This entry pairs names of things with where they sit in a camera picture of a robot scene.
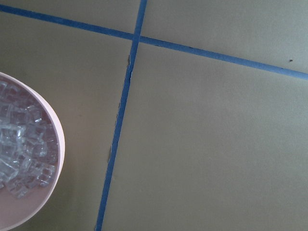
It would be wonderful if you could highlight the pink bowl of ice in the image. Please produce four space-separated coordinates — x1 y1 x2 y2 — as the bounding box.
0 73 65 231

